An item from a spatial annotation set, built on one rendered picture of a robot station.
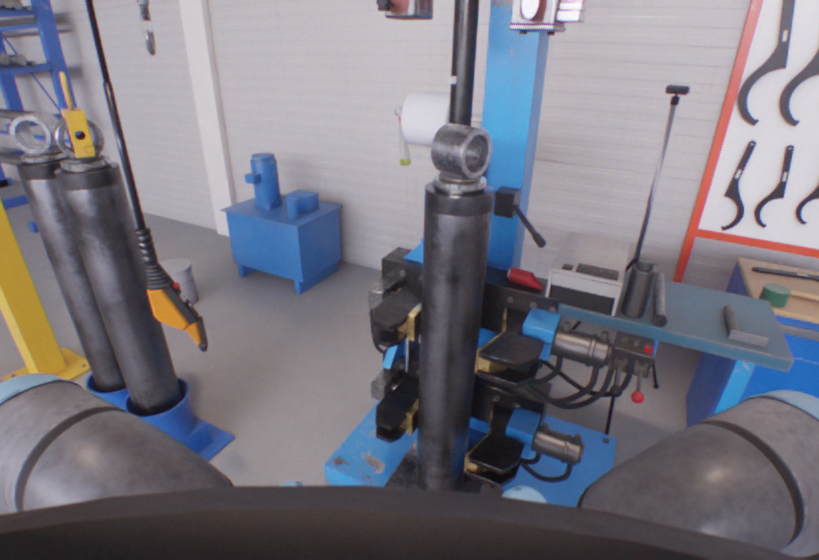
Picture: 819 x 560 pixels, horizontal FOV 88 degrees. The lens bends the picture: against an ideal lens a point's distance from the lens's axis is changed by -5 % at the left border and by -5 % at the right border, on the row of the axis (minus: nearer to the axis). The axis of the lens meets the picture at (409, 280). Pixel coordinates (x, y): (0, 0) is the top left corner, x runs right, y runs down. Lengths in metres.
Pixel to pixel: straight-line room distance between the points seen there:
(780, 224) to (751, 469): 3.05
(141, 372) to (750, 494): 2.16
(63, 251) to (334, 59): 2.57
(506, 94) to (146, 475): 1.57
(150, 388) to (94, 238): 0.73
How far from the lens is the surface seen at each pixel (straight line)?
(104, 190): 1.97
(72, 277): 2.37
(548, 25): 1.24
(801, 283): 2.73
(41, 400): 0.52
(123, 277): 2.07
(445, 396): 1.70
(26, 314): 3.40
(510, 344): 1.50
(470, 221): 1.36
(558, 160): 3.37
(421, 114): 2.31
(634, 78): 3.27
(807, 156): 3.38
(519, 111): 1.73
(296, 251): 3.73
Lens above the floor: 1.84
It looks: 27 degrees down
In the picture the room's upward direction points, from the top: 1 degrees clockwise
